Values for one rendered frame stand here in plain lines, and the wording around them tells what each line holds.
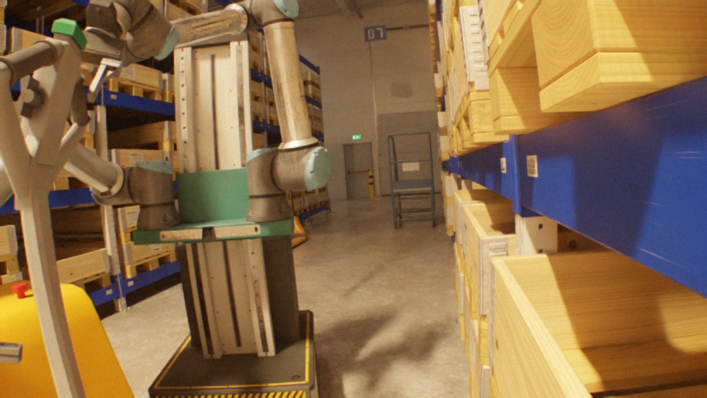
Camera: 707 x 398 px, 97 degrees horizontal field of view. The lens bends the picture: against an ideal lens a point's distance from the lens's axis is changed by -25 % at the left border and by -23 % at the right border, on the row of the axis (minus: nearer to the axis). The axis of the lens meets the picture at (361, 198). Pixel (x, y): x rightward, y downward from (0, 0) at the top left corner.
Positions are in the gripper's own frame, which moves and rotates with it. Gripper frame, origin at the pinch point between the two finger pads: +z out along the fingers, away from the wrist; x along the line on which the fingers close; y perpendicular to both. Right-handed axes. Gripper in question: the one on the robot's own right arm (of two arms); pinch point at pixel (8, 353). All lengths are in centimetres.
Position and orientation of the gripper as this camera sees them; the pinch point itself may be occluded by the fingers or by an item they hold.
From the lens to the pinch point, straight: 83.0
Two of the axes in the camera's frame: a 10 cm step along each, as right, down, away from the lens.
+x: 1.6, -9.8, 0.8
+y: 5.4, 0.2, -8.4
